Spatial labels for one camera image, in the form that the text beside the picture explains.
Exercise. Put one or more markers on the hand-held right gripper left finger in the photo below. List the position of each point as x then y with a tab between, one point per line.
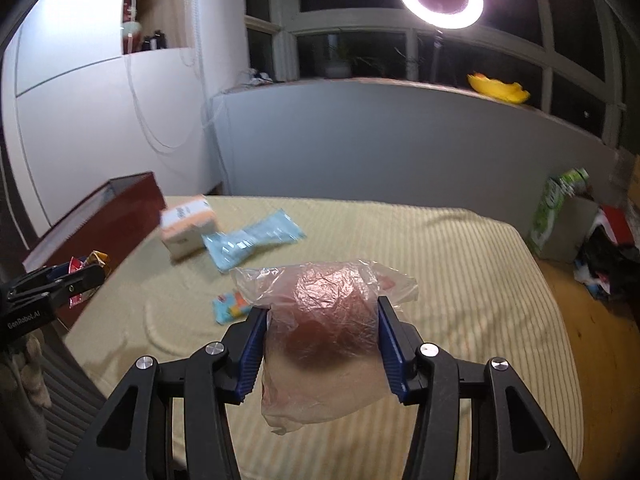
252	350

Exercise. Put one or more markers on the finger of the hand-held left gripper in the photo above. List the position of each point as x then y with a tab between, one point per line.
75	285
42	276

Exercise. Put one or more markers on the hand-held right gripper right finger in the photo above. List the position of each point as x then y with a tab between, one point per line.
390	350

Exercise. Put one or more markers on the red snack packet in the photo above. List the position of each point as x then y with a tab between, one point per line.
76	262

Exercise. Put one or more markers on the gold snack packet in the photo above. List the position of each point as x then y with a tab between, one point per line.
97	260

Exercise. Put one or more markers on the dark red storage box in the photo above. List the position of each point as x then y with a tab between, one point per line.
110	215

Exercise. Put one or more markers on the clear plastic bag pink contents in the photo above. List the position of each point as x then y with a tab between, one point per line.
320	310

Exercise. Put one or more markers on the colourful small packet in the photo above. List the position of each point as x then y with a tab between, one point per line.
227	307

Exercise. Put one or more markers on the striped yellow bed sheet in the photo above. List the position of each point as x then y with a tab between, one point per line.
450	285

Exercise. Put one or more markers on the light blue packet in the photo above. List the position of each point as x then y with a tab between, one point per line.
240	245

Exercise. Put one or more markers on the grey ribbed cloth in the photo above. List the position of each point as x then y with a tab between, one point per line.
70	425

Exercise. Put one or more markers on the orange tissue pack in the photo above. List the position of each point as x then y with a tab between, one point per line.
187	230

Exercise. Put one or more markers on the green printed cardboard box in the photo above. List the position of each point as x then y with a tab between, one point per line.
542	215

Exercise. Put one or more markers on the pile of dark clothes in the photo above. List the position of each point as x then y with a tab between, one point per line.
610	270

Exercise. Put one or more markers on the green packet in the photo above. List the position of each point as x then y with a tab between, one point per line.
574	179

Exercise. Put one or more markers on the ceramic vase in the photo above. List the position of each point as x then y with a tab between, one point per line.
131	32

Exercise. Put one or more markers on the red flat box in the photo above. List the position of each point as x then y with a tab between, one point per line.
620	222

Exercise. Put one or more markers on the white power strip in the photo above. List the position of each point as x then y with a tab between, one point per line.
260	79

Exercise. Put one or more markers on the white ribbed pipe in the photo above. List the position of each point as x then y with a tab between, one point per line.
200	35

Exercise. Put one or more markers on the yellow fruit bowl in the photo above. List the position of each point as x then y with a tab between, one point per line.
500	91

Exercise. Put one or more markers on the potted plant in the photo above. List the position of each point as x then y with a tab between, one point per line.
336	67

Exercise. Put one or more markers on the white-framed window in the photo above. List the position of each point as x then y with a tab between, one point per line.
287	25

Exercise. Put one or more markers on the wooden wall shelf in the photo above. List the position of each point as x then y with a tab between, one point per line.
170	5

